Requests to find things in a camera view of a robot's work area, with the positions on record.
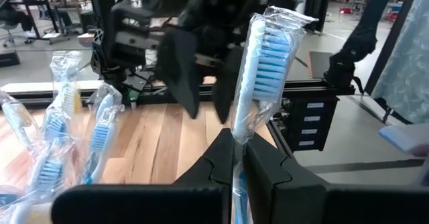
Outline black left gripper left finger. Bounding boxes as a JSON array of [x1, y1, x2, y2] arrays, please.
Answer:
[[52, 128, 235, 224]]

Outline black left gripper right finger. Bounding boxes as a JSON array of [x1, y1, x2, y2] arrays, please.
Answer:
[[243, 132, 429, 224]]

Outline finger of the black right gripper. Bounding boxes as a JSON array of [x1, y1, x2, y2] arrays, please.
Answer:
[[156, 27, 202, 119], [212, 45, 245, 125]]

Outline blue toothbrush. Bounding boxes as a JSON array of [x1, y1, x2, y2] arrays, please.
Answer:
[[8, 146, 73, 224], [40, 106, 73, 151], [80, 82, 125, 185], [230, 5, 319, 224]]

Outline black slotted stand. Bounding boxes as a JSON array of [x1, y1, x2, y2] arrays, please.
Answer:
[[274, 95, 340, 152]]

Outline black standing panels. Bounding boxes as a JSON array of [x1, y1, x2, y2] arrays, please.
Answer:
[[303, 0, 333, 34]]

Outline white flat box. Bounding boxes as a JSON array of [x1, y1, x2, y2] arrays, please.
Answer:
[[377, 123, 429, 155]]

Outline pale blue curtain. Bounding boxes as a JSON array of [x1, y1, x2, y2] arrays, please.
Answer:
[[371, 0, 429, 125]]

